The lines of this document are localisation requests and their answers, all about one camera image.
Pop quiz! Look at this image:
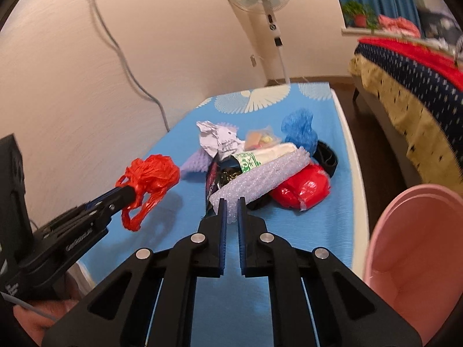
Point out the red plastic bag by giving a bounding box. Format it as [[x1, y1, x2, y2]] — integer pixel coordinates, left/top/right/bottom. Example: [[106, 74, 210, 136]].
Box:
[[115, 154, 181, 232]]

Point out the purple foam net sleeve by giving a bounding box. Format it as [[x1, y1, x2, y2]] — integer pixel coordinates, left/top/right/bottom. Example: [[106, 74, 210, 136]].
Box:
[[179, 122, 240, 181]]

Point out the red plastic wrapper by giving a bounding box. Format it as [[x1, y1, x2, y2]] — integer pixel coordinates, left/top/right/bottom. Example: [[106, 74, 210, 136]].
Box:
[[270, 164, 330, 211]]

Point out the black snack packet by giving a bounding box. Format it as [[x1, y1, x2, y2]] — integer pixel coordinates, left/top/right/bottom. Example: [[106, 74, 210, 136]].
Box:
[[205, 154, 242, 216]]

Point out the white bubble wrap roll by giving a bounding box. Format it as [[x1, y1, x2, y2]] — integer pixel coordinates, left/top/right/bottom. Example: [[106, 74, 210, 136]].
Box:
[[210, 148, 311, 223]]

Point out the white paper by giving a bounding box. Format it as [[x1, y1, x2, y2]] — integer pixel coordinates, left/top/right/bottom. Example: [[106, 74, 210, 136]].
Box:
[[196, 121, 245, 160]]

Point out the black plastic bag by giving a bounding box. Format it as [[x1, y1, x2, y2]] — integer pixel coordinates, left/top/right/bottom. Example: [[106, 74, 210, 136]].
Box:
[[312, 140, 338, 178]]

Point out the white green tissue pack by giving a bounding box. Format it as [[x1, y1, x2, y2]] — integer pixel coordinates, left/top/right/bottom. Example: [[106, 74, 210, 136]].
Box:
[[232, 143, 297, 173]]

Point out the clear snack bag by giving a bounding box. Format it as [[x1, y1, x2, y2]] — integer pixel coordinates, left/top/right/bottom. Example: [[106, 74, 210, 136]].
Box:
[[244, 126, 282, 151]]

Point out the blue plastic bag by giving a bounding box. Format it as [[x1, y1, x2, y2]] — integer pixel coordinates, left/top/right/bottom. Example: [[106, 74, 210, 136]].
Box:
[[281, 108, 318, 155]]

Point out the pink trash bin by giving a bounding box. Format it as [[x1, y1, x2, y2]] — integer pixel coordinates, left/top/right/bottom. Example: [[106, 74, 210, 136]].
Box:
[[363, 184, 462, 346]]

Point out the bed with starry cover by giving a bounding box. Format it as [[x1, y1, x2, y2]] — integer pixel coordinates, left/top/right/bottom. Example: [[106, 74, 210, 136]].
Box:
[[349, 44, 462, 193]]

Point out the white standing fan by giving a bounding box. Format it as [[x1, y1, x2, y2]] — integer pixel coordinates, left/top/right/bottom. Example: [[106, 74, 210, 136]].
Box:
[[223, 0, 294, 86]]

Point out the red blanket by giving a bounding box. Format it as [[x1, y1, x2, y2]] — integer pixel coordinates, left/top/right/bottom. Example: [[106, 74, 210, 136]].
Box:
[[358, 37, 463, 91]]

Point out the pink clothes pile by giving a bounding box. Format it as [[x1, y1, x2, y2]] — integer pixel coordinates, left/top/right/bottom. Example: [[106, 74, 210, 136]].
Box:
[[377, 15, 421, 38]]

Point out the potted green plant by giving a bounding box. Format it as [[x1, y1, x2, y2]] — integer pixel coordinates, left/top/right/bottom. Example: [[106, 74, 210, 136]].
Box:
[[341, 0, 378, 30]]

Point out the grey wall cable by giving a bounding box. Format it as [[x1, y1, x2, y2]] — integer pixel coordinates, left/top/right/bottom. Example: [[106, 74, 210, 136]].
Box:
[[74, 0, 171, 132]]

